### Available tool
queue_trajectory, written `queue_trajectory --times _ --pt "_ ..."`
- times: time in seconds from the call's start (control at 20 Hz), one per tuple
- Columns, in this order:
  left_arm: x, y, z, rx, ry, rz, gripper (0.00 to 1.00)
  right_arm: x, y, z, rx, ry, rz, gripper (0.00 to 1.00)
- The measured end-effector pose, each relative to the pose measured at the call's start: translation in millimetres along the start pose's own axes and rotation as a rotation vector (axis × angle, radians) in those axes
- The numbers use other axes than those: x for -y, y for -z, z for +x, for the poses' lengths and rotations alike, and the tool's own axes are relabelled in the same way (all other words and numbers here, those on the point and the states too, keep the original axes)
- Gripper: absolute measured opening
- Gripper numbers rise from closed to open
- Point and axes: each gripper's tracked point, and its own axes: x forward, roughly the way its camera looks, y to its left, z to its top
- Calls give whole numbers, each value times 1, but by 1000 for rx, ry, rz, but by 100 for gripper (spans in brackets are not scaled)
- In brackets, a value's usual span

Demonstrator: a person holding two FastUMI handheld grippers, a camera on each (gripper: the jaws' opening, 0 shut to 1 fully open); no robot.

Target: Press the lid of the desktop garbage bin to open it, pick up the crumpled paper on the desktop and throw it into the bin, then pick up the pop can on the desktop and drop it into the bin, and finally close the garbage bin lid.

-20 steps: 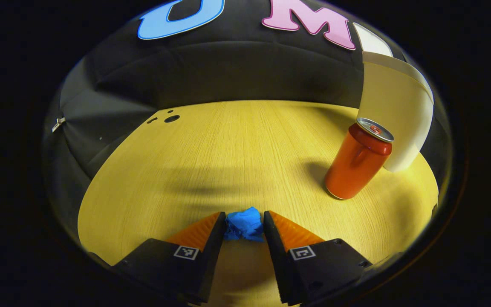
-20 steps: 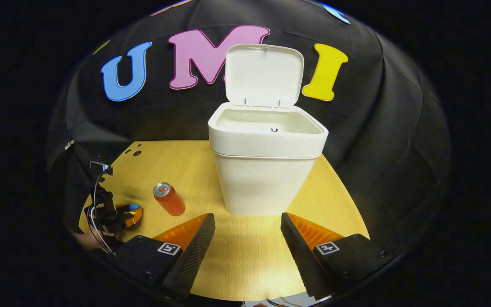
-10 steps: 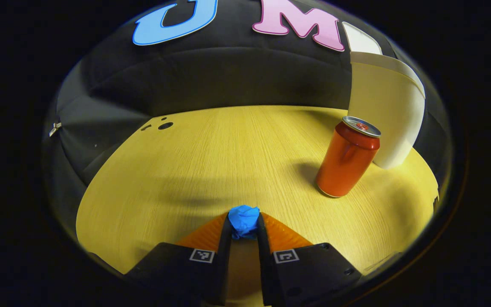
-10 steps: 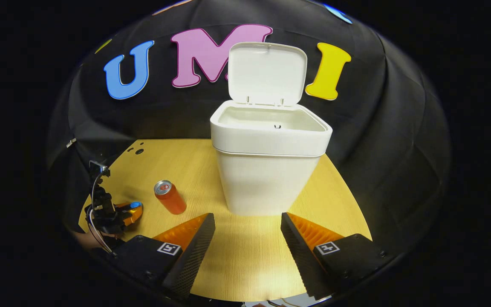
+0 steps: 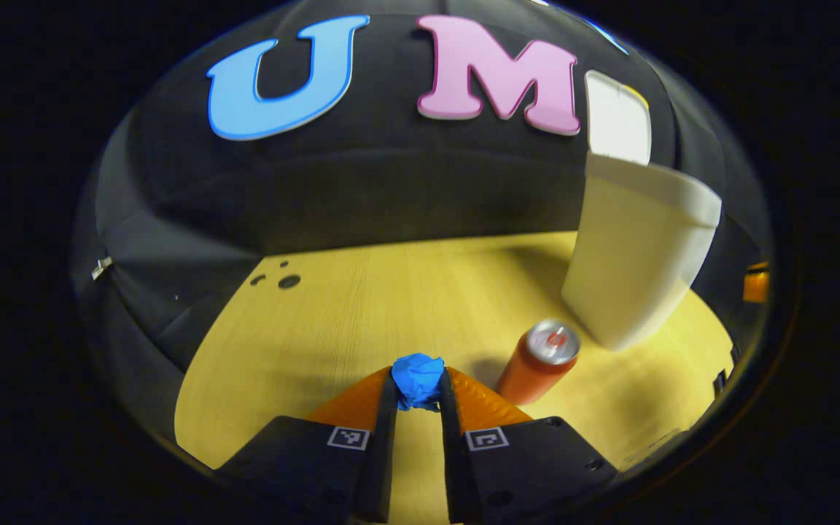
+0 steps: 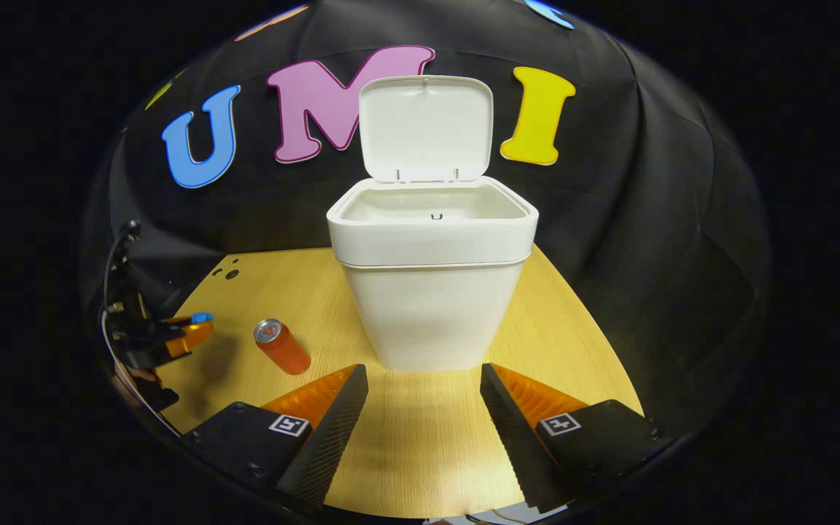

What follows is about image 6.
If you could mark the blue paper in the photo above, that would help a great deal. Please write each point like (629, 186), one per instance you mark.
(202, 318)

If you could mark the black backdrop cloth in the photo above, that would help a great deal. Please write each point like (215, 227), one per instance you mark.
(646, 219)

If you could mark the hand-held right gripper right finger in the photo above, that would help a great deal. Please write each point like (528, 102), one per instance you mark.
(511, 437)

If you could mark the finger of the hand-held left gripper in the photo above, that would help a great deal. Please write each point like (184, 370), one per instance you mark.
(181, 321)
(190, 340)

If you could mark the white desktop garbage bin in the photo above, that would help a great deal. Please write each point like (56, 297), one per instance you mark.
(431, 306)

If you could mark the orange pop can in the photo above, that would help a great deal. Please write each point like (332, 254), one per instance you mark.
(285, 350)

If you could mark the wooden desktop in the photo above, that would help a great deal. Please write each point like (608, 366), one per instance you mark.
(420, 437)

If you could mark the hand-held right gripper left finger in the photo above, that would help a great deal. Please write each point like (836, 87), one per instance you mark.
(336, 437)

